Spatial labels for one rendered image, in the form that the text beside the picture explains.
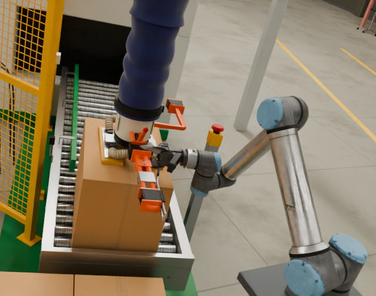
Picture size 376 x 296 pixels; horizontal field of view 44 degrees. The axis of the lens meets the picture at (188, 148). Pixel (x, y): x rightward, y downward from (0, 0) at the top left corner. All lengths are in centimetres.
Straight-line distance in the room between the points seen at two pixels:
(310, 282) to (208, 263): 158
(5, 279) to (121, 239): 52
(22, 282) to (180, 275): 72
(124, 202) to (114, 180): 12
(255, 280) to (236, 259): 130
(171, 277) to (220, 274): 90
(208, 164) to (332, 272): 69
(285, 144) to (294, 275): 47
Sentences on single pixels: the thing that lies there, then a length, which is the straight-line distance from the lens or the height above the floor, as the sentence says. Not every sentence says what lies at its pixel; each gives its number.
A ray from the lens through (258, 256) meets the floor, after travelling 348.
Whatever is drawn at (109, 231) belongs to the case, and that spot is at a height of 68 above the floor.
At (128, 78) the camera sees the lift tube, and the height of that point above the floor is 134.
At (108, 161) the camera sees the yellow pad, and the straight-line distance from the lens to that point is 215.
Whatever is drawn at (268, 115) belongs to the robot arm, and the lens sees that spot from 175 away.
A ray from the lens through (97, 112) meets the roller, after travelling 363.
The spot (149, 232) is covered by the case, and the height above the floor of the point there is 69.
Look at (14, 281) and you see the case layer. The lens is 213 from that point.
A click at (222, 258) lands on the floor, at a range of 333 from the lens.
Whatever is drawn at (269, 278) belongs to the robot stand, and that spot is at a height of 75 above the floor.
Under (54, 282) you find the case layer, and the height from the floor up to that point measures 54.
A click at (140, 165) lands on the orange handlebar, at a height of 109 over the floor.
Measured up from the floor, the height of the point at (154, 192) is 110.
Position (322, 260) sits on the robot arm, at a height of 108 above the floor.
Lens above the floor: 205
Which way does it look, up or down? 27 degrees down
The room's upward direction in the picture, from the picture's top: 15 degrees clockwise
